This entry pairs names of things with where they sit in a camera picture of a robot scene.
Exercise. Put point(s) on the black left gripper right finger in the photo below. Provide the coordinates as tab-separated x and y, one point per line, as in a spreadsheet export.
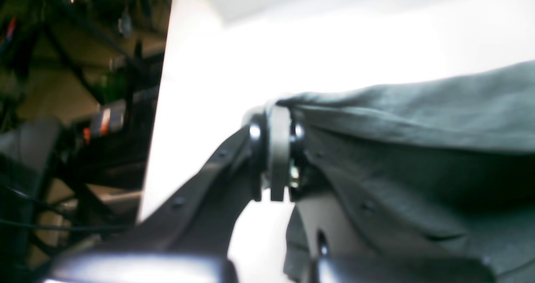
352	237

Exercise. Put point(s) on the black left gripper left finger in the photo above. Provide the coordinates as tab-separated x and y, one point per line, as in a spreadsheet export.
187	238

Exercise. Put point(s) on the grey t-shirt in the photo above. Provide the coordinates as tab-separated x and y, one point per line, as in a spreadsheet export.
453	158

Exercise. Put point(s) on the black metal frame shelf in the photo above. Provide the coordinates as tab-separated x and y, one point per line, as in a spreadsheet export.
79	89

